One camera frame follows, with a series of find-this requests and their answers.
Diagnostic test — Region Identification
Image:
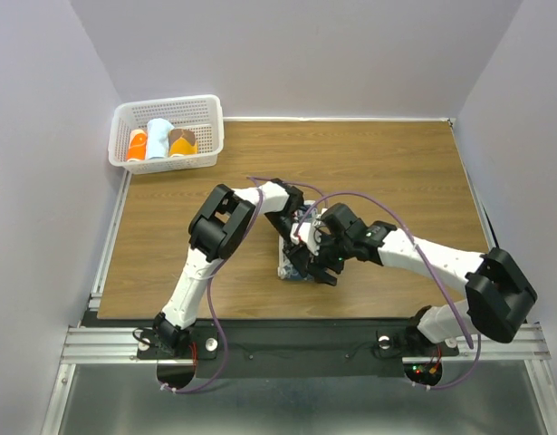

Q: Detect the purple cable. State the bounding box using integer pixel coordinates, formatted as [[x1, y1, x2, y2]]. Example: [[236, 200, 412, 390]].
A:
[[158, 175, 324, 395], [293, 190, 483, 391]]

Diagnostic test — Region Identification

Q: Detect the aluminium frame rail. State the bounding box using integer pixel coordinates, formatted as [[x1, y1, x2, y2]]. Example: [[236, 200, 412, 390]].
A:
[[40, 171, 553, 435]]

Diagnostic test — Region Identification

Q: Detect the orange rolled towel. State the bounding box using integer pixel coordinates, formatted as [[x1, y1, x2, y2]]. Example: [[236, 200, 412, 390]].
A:
[[126, 129, 148, 162]]

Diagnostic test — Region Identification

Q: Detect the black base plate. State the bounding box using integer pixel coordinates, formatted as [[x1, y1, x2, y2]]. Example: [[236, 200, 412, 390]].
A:
[[136, 318, 460, 380]]

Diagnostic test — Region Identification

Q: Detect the blue white patterned towel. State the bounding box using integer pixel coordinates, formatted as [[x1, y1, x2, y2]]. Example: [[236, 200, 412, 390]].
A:
[[277, 200, 322, 282]]

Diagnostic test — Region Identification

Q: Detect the white plastic basket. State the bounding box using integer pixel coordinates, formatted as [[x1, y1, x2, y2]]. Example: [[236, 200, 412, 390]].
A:
[[108, 94, 225, 175]]

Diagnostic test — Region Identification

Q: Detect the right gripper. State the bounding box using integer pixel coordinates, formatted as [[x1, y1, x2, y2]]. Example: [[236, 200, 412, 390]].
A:
[[303, 227, 354, 285]]

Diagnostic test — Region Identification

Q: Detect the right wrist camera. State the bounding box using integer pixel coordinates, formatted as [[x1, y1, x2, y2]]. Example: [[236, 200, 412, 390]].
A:
[[290, 217, 322, 256]]

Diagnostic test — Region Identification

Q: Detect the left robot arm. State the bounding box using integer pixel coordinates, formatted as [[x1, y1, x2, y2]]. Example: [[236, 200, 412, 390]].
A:
[[152, 179, 312, 357]]

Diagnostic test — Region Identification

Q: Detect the light blue rolled towel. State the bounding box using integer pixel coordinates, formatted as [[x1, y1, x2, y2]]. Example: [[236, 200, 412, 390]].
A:
[[145, 118, 174, 160]]

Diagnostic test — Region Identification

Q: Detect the yellow brown rolled towel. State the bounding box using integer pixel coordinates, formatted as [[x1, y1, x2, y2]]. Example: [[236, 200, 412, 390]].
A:
[[168, 128, 198, 157]]

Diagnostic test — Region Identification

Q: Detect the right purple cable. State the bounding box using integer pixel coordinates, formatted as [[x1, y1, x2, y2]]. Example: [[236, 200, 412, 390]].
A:
[[293, 190, 483, 391]]

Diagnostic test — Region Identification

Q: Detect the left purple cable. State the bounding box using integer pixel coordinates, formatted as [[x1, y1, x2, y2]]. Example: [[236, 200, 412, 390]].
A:
[[158, 175, 324, 395]]

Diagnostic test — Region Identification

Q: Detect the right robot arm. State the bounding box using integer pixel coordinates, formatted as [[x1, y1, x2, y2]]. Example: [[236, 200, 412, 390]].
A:
[[300, 203, 537, 353]]

